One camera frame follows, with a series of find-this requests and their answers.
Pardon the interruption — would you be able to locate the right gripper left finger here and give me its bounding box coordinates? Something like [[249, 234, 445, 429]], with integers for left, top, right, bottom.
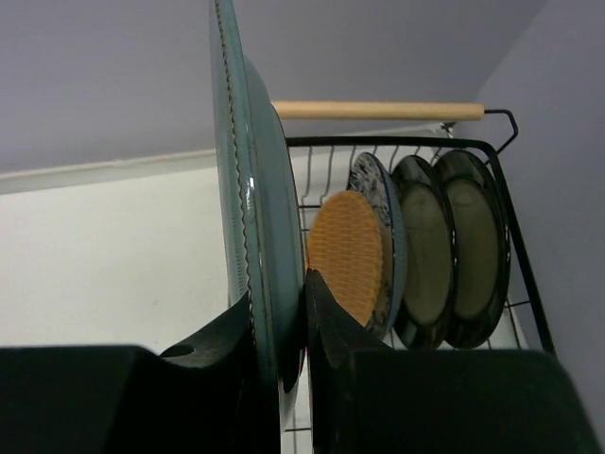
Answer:
[[1, 298, 265, 453]]

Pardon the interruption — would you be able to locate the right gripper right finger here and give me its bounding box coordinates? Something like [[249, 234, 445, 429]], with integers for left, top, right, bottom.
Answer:
[[304, 268, 592, 454]]

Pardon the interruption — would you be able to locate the dark rimmed plate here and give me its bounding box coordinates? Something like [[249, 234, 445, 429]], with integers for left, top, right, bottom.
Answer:
[[434, 149, 510, 349], [391, 155, 458, 349]]

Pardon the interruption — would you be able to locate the orange woven plate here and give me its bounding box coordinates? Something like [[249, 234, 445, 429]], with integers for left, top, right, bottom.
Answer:
[[306, 190, 383, 326]]

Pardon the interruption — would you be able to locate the teal ceramic plate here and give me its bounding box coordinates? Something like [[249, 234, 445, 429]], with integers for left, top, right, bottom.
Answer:
[[210, 1, 303, 393]]

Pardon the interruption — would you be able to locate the blue floral plate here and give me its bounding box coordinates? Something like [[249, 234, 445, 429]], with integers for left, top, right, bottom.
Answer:
[[346, 152, 407, 340]]

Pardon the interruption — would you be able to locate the black wire dish rack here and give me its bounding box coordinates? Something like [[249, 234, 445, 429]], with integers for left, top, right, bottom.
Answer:
[[271, 100, 557, 454]]

